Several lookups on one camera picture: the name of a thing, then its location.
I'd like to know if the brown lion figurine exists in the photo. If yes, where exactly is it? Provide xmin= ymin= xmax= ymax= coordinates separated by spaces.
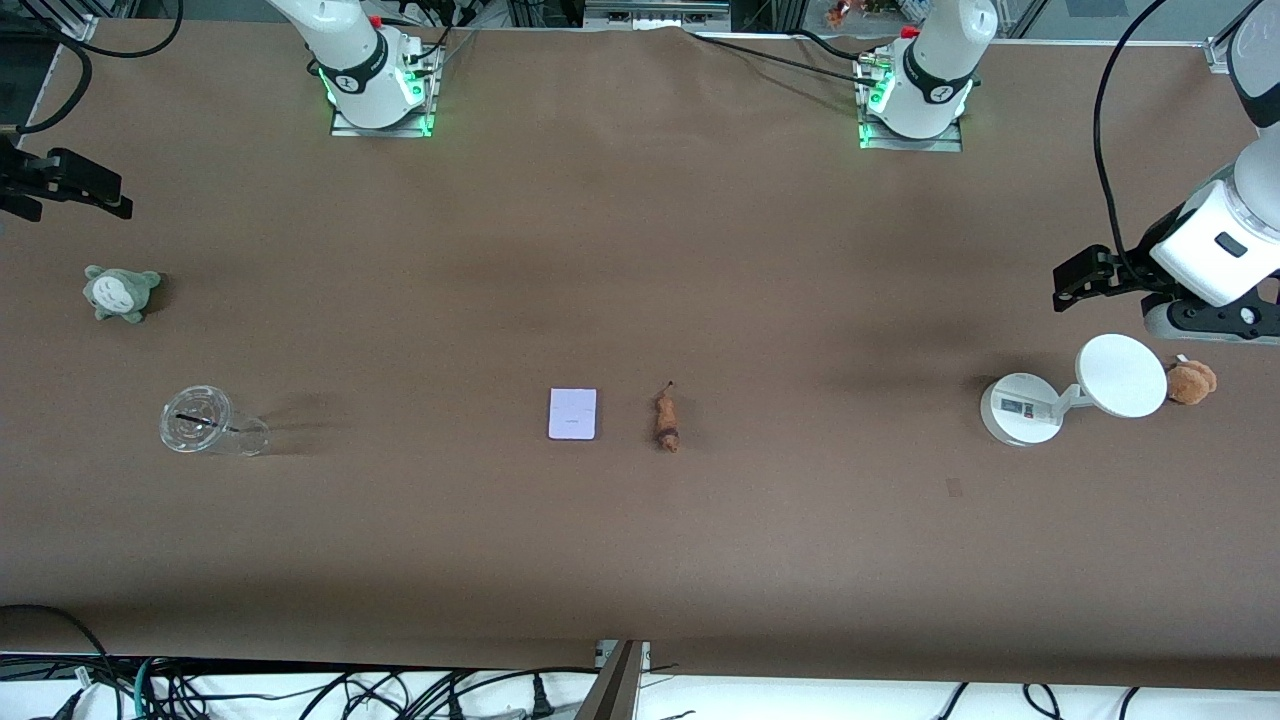
xmin=654 ymin=380 xmax=683 ymax=454

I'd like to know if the white round desk lamp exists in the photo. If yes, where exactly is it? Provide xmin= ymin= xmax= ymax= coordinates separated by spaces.
xmin=980 ymin=333 xmax=1169 ymax=447

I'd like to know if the grey green plush toy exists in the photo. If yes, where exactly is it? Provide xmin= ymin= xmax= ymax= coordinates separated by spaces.
xmin=83 ymin=264 xmax=163 ymax=324

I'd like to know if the clear plastic cup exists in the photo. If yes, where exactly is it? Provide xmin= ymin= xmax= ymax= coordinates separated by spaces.
xmin=159 ymin=385 xmax=271 ymax=458

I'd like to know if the colourful toy pile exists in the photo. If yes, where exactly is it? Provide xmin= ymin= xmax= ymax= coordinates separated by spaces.
xmin=824 ymin=0 xmax=926 ymax=29

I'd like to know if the grey power strip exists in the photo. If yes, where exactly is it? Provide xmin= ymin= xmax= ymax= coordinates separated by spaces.
xmin=584 ymin=0 xmax=732 ymax=29

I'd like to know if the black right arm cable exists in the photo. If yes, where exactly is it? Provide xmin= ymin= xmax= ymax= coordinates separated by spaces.
xmin=0 ymin=0 xmax=184 ymax=136

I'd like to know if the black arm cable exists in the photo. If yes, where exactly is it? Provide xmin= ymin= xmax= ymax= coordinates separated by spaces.
xmin=0 ymin=0 xmax=184 ymax=136
xmin=1092 ymin=0 xmax=1173 ymax=296

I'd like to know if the brown plush keychain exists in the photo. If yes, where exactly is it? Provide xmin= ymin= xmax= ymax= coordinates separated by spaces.
xmin=1166 ymin=355 xmax=1219 ymax=407

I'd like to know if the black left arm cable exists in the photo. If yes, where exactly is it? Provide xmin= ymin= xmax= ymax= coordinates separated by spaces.
xmin=1092 ymin=0 xmax=1173 ymax=296

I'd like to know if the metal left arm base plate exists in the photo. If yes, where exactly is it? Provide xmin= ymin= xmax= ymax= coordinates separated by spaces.
xmin=856 ymin=48 xmax=965 ymax=154

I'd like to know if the black base power cable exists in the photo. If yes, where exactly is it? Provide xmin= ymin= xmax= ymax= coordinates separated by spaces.
xmin=688 ymin=32 xmax=876 ymax=81

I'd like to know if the thick black looped cable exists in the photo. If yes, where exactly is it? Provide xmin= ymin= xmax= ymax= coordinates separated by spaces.
xmin=0 ymin=602 xmax=126 ymax=720

